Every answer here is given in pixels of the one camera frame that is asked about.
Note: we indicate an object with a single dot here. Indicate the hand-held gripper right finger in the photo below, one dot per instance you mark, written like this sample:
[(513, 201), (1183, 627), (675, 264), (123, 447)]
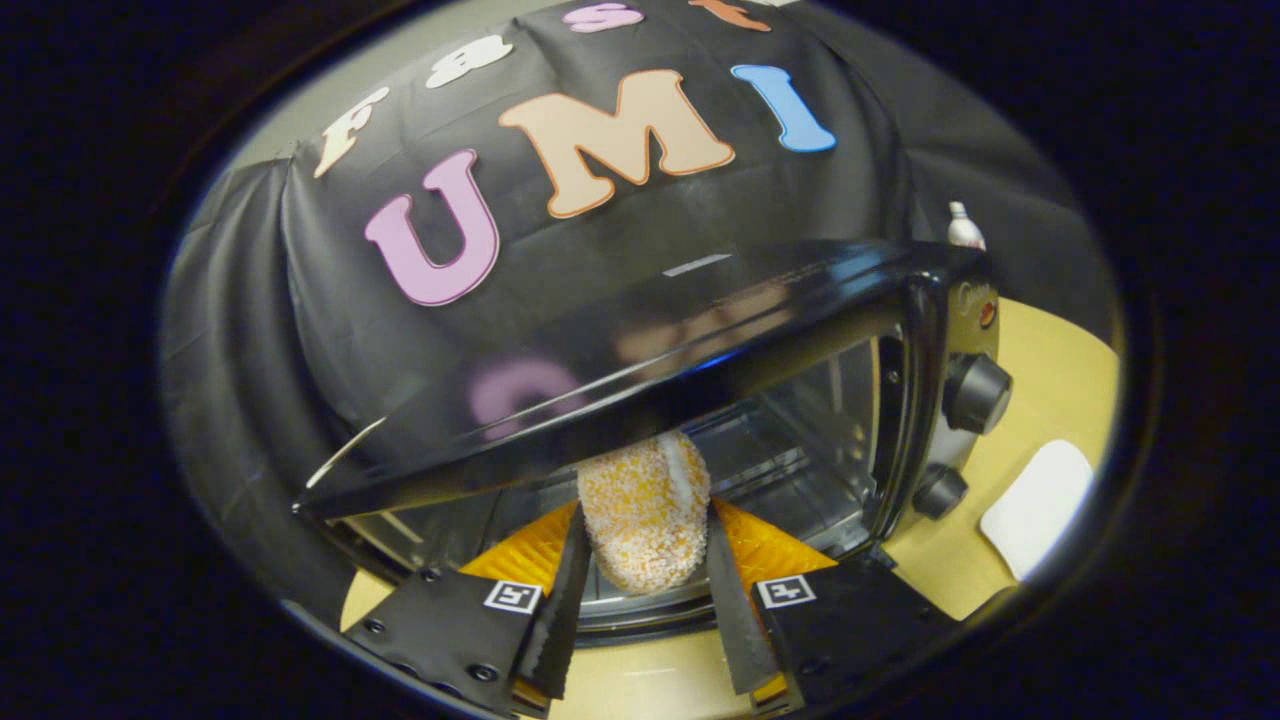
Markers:
[(730, 610)]

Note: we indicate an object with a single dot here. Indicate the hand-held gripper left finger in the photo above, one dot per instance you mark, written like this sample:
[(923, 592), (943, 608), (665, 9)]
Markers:
[(565, 610)]

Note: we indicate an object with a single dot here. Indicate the sugared bread roll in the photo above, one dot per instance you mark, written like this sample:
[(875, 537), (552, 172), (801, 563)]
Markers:
[(645, 515)]

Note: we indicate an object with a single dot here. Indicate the black toaster oven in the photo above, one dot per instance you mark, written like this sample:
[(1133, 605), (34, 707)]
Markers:
[(700, 320)]

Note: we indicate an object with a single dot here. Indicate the white plate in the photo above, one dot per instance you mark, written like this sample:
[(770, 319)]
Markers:
[(1040, 510)]

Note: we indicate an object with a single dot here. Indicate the black backdrop cloth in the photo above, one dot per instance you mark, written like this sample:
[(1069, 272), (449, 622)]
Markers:
[(330, 260)]

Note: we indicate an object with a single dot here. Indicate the silver spray bottle red label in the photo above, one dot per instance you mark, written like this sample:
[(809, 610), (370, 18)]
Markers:
[(965, 230)]

